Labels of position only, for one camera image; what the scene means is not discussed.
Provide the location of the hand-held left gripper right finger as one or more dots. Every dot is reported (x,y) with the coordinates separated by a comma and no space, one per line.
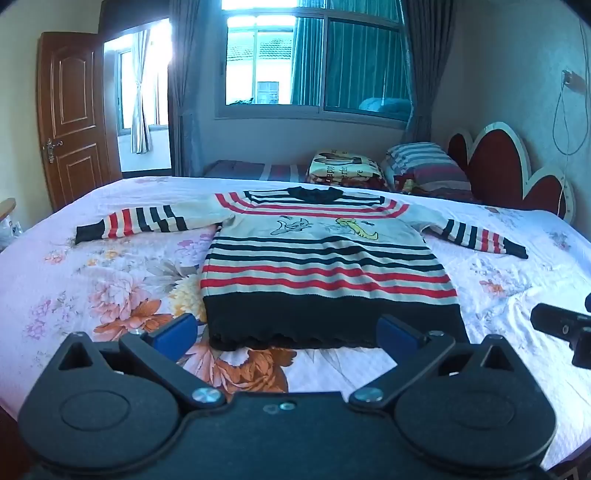
(398,334)

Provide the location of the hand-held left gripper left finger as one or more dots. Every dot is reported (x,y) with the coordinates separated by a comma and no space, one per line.
(178,334)

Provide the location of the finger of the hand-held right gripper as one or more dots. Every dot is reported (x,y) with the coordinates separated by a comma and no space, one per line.
(582,350)
(554,321)

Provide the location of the striped knit sweater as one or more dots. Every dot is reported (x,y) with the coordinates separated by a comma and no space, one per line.
(323,258)

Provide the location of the floral bed sheet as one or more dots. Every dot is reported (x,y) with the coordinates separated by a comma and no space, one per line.
(92,277)

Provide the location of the red and white headboard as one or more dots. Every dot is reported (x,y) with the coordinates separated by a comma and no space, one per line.
(498,166)

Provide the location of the folded printed blanket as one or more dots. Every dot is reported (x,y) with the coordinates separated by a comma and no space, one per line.
(344,168)

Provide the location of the striped pillow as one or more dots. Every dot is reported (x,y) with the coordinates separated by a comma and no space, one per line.
(425,161)

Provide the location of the folded striped mattress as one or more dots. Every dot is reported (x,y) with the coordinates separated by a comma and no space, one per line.
(249,170)

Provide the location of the wooden side table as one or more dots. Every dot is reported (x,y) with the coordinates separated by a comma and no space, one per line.
(7,207)

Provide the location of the white sheer curtain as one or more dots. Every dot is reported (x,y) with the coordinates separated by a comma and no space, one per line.
(140,101)

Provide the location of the grey curtain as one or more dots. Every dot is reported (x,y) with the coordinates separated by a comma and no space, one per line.
(427,69)
(184,92)

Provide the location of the brown wooden door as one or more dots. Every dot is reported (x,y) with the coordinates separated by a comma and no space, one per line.
(74,115)

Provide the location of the teal curtain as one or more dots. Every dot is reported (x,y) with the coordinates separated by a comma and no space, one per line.
(360,60)

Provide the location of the sliding glass window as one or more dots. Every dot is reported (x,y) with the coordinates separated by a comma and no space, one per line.
(272,60)

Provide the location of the wall charger plug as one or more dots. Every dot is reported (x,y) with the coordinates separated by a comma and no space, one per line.
(570,78)

